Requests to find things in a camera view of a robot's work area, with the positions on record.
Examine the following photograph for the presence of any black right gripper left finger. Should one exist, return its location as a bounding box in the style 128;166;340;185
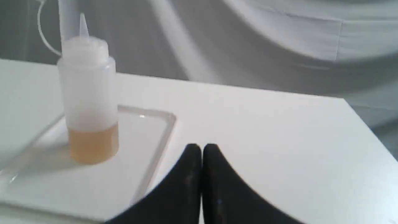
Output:
106;144;202;224

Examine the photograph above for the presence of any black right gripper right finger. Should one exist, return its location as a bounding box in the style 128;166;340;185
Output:
203;144;299;224

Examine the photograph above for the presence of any clear plastic squeeze bottle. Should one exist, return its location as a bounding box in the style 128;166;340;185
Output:
37;0;120;165

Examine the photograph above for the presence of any white plastic tray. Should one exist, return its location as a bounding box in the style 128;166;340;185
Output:
1;106;177;224

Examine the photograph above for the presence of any grey fabric backdrop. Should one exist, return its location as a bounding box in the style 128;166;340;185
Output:
0;0;398;150

